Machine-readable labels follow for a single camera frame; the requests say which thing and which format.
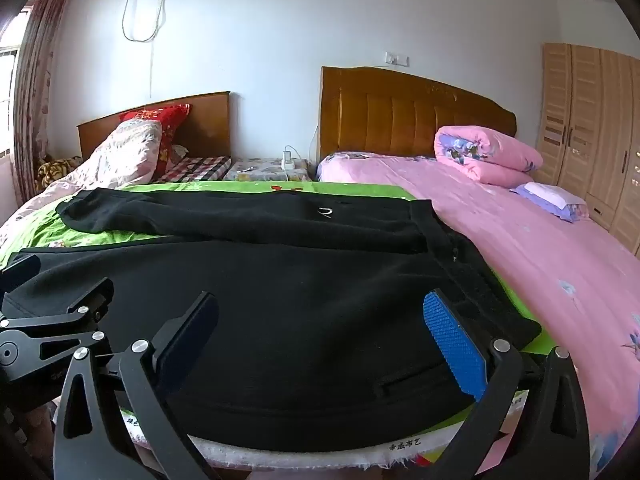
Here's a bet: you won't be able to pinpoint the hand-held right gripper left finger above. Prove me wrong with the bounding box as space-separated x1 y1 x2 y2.
52 290 221 480

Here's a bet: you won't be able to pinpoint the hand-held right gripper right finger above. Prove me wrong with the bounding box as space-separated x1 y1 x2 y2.
422 289 591 480

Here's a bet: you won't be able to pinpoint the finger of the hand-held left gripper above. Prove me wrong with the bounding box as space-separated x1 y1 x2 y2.
0 276 116 368
0 254 42 288

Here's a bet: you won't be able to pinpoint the black pants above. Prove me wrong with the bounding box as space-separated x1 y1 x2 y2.
5 187 543 453

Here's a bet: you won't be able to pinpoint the green printed sheet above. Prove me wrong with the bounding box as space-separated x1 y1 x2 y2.
0 181 553 476

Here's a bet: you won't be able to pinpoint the brown patterned blanket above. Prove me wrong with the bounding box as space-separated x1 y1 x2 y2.
35 157 83 193

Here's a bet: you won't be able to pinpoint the pink bed sheet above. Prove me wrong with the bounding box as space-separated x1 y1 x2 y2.
317 152 640 480

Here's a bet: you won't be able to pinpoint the pale pink floral quilt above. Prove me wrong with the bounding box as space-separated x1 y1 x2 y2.
0 121 163 241

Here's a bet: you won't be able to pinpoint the plaid checked cushion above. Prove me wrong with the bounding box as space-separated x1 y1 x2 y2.
152 156 233 183

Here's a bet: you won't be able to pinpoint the purple pillow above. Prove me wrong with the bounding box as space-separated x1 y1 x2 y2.
509 182 591 222

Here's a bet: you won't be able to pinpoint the nightstand with floral cover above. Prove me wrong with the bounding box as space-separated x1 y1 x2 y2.
222 157 313 182

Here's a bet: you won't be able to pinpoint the barred window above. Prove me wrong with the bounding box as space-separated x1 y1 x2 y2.
0 5 26 161

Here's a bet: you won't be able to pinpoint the pink curtain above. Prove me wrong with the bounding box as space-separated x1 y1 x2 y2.
12 0 78 206

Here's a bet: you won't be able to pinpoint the pink rolled quilt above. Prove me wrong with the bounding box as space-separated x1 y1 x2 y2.
434 126 544 185

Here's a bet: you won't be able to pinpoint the red patterned pillow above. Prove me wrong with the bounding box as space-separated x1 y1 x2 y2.
119 104 192 173

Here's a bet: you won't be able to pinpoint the small plain wooden headboard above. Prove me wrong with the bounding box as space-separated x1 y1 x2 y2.
77 91 232 161

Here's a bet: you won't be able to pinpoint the large padded wooden headboard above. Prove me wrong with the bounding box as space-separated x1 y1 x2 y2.
320 66 517 166

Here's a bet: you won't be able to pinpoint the light wooden wardrobe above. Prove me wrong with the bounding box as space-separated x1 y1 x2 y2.
536 42 640 256

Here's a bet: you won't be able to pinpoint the air conditioner power cord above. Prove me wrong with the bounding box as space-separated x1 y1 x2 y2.
121 0 171 98

